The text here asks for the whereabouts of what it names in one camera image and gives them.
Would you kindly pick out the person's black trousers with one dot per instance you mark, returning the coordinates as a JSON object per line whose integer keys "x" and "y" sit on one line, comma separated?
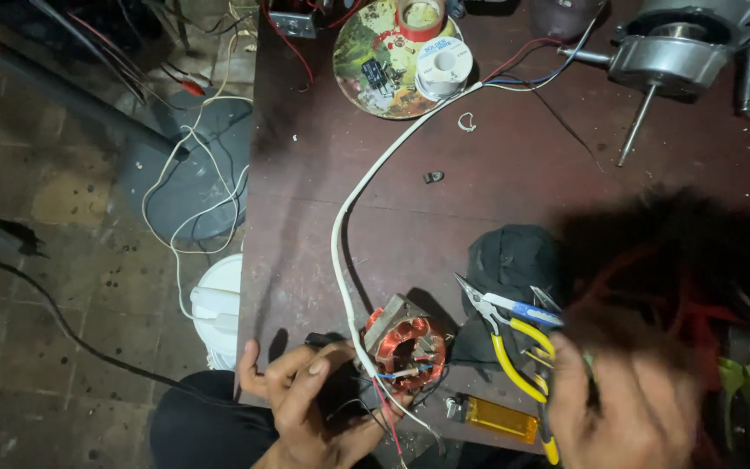
{"x": 206, "y": 423}

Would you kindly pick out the green plastic tool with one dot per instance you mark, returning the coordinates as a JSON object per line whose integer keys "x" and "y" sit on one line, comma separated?
{"x": 749, "y": 404}

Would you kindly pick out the small grey metal box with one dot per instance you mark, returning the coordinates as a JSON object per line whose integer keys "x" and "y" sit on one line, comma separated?
{"x": 293, "y": 24}

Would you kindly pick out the black pipe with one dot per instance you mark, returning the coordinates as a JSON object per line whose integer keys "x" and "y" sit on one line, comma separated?
{"x": 69, "y": 91}

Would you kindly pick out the person's right hand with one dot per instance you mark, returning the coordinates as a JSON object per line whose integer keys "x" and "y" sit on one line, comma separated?
{"x": 629, "y": 417}

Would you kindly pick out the black tool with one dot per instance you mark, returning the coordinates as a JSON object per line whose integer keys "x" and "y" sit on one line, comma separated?
{"x": 10, "y": 231}

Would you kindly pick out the person's left hand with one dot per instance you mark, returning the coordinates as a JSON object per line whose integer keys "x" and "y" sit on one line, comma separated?
{"x": 306, "y": 417}

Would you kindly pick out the red tape roll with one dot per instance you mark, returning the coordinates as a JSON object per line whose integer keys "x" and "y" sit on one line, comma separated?
{"x": 420, "y": 19}

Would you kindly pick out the yellow lighter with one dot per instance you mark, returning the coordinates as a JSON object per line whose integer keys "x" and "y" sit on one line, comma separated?
{"x": 502, "y": 418}

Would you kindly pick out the round printed metal tray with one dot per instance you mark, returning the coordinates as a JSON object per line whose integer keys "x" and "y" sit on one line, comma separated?
{"x": 375, "y": 45}

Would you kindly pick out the red alligator clip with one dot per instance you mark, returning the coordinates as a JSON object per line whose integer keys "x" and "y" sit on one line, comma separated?
{"x": 193, "y": 88}

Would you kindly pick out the dark purple cup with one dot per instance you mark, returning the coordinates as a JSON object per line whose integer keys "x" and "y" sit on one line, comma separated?
{"x": 560, "y": 16}

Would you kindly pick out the small black metal piece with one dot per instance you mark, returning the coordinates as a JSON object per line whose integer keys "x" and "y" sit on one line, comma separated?
{"x": 433, "y": 177}

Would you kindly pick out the black cloth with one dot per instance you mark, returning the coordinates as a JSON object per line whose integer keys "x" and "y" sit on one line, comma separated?
{"x": 512, "y": 260}

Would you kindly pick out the small black electronic component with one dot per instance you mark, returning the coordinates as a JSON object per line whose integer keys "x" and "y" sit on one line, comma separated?
{"x": 376, "y": 75}

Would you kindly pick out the motor stator with copper windings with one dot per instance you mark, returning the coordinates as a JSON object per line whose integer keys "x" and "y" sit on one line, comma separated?
{"x": 407, "y": 345}

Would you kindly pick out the silver fan motor with shaft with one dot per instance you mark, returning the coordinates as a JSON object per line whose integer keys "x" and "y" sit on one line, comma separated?
{"x": 668, "y": 58}

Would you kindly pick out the grey round fan base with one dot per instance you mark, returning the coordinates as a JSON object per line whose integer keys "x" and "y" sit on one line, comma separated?
{"x": 186, "y": 189}

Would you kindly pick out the white plastic bucket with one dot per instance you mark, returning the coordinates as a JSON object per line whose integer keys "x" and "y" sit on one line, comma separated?
{"x": 222, "y": 312}

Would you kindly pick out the person's right fingers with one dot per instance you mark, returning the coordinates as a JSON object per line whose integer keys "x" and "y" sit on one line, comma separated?
{"x": 573, "y": 368}

